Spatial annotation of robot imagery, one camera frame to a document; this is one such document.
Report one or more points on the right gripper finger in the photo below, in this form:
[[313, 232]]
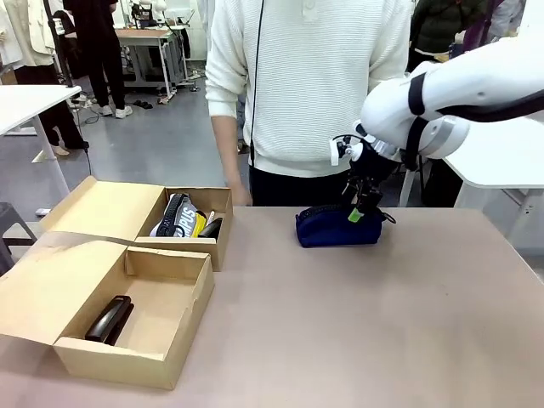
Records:
[[367, 197], [350, 191]]

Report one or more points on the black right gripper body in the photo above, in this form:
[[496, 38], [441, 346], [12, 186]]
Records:
[[370, 166]]

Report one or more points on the navy blue pencil case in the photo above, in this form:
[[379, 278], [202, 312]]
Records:
[[336, 229]]

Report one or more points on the small black stapler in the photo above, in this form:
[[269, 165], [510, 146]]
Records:
[[211, 229]]

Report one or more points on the yellow utility knife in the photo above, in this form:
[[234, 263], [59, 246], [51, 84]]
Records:
[[200, 225]]

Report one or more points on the grey campus pencil case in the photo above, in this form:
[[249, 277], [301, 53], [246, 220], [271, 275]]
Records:
[[180, 219]]

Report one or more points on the large cardboard box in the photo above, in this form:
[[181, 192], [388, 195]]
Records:
[[140, 293]]

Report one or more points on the small cardboard box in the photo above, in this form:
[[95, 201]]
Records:
[[106, 208]]

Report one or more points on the large black stapler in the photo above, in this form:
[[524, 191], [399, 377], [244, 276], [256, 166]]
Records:
[[108, 321]]

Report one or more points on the person's right forearm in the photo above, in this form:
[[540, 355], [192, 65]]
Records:
[[225, 149]]

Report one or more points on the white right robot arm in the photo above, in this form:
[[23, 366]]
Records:
[[459, 76]]

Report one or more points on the person's right hand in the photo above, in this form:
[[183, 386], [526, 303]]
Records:
[[239, 193]]

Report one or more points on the person in white sweater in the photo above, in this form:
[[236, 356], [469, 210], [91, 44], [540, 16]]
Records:
[[306, 85]]

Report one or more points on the blue cup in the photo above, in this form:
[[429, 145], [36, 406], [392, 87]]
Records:
[[454, 50]]

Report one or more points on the person in dark jacket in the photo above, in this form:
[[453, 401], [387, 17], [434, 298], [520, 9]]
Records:
[[438, 25]]

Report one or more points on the black stand pole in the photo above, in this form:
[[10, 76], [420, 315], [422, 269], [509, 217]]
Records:
[[484, 21]]

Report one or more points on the wood top workbench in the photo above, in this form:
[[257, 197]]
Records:
[[149, 38]]

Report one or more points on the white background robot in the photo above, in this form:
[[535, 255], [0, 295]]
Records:
[[146, 6]]

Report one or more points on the person in black clothes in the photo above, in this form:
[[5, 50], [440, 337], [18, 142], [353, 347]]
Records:
[[100, 51]]

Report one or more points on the white table with legs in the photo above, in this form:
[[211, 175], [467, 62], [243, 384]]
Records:
[[30, 104]]

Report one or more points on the dark stool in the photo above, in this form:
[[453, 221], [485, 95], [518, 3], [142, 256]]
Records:
[[10, 238]]

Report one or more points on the person in cream jacket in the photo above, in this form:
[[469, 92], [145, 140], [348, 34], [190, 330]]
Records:
[[25, 34]]

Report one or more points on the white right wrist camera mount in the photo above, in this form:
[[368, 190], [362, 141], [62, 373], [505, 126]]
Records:
[[342, 149]]

